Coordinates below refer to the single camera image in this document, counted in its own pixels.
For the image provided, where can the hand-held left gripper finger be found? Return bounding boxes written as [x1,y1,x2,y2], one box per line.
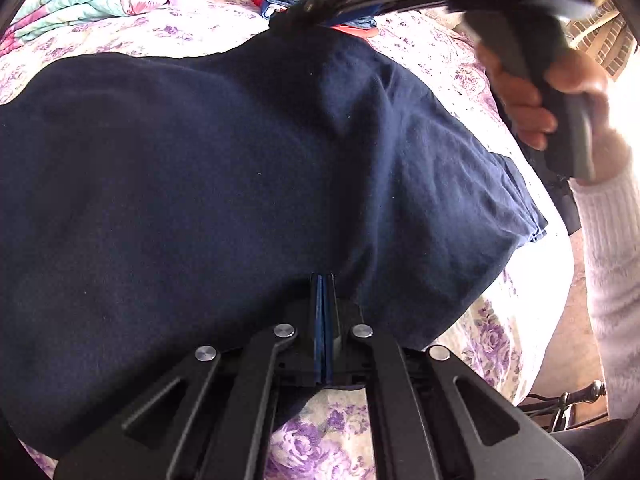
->
[54,273,326,480]
[325,273,585,480]

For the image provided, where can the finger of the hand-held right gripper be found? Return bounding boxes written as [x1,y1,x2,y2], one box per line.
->
[269,0,351,31]

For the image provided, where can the navy blue pants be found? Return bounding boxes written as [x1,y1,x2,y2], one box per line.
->
[0,25,549,462]

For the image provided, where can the person's right forearm white sleeve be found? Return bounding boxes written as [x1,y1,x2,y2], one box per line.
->
[569,125,640,422]

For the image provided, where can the person's right hand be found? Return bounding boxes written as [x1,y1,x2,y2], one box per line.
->
[474,44,610,151]

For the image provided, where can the red cloth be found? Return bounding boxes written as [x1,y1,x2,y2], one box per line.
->
[327,22,380,40]

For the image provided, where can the dark cloth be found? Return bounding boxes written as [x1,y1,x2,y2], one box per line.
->
[527,147,583,236]

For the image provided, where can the purple floral bed sheet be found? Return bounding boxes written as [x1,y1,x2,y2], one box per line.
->
[0,0,576,480]

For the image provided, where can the person's dark trouser leg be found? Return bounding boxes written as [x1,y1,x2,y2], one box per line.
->
[547,417,632,480]

